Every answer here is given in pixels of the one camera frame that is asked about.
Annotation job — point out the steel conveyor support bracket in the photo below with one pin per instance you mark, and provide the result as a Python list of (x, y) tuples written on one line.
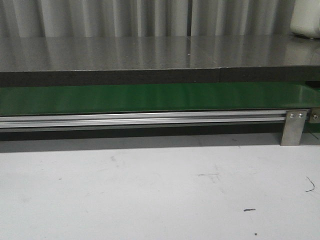
[(293, 127)]

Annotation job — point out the dark grey raised platform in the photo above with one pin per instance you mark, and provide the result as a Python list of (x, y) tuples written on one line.
[(84, 61)]

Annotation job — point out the aluminium conveyor side rail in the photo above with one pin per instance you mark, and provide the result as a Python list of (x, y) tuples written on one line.
[(147, 118)]

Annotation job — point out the steel end bracket with bolt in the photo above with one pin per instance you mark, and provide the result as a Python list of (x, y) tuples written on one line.
[(314, 116)]

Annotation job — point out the grey pleated curtain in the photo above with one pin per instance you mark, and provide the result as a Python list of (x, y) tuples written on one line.
[(143, 18)]

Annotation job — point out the white plastic device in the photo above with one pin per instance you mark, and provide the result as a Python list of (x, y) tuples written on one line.
[(305, 20)]

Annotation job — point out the green conveyor belt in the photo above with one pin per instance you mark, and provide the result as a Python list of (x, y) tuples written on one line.
[(86, 99)]

